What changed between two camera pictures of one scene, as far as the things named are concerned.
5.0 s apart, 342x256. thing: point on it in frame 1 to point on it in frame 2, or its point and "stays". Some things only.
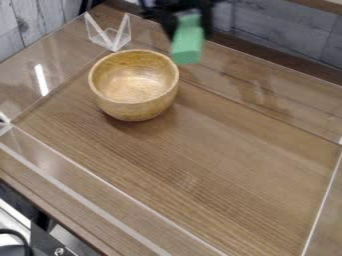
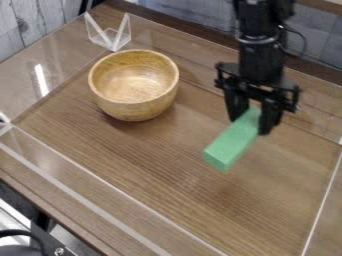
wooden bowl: [134, 82] stays
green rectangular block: [187, 37] to [232, 144]
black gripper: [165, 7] to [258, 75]
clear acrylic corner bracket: [110, 38] stays
